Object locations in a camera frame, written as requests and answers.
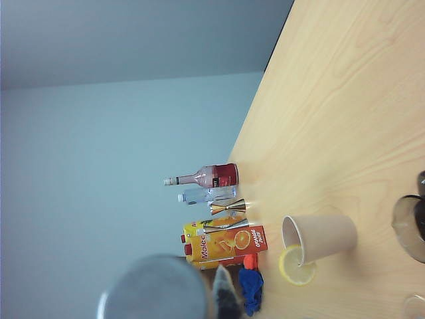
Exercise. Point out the orange Malee juice carton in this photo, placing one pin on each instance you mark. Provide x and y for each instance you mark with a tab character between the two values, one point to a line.
232	246

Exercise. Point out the stainless steel ice scoop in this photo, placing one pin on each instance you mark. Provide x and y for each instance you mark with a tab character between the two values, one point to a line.
152	289

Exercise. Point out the brown paper cup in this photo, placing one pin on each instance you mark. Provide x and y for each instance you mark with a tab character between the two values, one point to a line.
328	236

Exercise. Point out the gold metal jigger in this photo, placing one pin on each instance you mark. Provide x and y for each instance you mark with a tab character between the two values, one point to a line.
239	205

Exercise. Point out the clear wine glass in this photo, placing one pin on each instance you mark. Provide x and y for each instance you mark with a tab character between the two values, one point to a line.
416	307

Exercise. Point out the clear plastic water bottle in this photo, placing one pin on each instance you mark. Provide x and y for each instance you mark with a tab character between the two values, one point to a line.
199	196

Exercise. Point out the orange crumpled cloth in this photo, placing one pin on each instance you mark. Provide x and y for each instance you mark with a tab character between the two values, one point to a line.
250	262

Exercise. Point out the smoked grey glass beaker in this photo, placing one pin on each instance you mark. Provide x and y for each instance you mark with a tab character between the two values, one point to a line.
411	229

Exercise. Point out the red syrup glass bottle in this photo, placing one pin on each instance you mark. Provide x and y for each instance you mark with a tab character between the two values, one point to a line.
222	174

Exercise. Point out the yellow lemon slice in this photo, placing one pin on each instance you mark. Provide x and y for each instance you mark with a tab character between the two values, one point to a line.
292	269

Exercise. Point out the silver metal jigger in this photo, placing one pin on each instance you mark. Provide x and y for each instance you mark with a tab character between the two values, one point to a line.
232	224

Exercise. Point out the blue crumpled cloth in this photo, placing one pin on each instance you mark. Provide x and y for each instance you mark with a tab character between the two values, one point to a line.
250	289

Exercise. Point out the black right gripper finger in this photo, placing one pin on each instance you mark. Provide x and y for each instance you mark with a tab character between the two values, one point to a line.
225	299

